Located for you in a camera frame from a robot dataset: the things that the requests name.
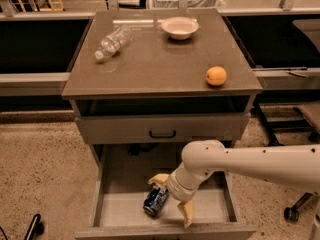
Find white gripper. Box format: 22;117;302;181
148;162;212;228

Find blue pepsi can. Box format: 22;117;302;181
143;188;169;217

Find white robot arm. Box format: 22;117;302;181
149;140;320;227

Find open grey middle drawer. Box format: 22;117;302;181
75;143;255;240

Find closed grey top drawer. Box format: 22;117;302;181
76;113;250;144

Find grey drawer cabinet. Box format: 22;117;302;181
61;9;264;240

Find black office chair base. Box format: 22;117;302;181
253;100;320;223

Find orange fruit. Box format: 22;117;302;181
206;66;227;86

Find black chair leg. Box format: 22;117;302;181
24;214;44;240

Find clear plastic water bottle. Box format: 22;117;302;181
94;25;132;61

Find white paper bowl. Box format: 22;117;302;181
161;17;199;40

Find black drawer handle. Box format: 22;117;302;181
149;130;176;139

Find white wire basket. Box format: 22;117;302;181
146;0;226;9

